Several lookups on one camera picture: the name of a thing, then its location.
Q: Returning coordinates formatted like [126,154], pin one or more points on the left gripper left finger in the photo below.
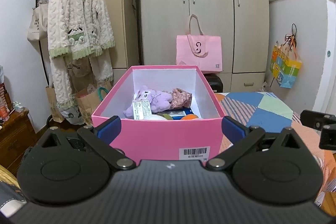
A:
[99,139]

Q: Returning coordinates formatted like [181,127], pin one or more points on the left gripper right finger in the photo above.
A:
[243,139]

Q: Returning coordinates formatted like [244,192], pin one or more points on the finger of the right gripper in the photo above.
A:
[317,121]

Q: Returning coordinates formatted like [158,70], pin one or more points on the white tissue pack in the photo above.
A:
[141,109]

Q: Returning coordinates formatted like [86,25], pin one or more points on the orange makeup sponge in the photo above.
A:
[189,117]

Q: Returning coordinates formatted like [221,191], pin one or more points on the blue wet wipes pack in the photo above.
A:
[178,114]

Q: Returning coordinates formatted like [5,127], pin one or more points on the purple plush toy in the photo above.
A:
[159,101]

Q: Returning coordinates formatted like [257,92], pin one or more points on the pink cardboard storage box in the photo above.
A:
[199,138]

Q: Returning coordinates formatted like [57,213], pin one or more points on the pink floral fabric scrunchie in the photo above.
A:
[181,99]

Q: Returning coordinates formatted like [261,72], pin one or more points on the white round plush toy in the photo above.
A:
[154,117]

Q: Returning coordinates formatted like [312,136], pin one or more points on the green makeup sponge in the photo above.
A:
[166,116]

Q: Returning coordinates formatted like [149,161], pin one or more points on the white door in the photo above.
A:
[326,91]

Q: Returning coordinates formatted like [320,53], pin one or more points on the brown paper bag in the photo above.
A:
[89,99]

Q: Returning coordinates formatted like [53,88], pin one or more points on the patchwork tablecloth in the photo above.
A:
[272,114]

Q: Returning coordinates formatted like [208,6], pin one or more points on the black suitcase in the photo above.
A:
[214,82]

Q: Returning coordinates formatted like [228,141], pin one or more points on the colourful paper gift bag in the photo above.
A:
[285,61]

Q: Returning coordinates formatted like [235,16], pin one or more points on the wooden side cabinet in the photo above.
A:
[17,135]

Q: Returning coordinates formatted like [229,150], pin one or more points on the pink tote bag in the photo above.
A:
[201,50]

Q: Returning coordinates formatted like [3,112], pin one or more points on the cream knitted cardigan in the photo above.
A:
[78,29]

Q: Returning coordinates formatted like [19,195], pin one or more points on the canvas tote bag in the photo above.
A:
[38,26]

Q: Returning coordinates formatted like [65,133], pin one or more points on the beige wardrobe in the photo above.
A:
[242,25]

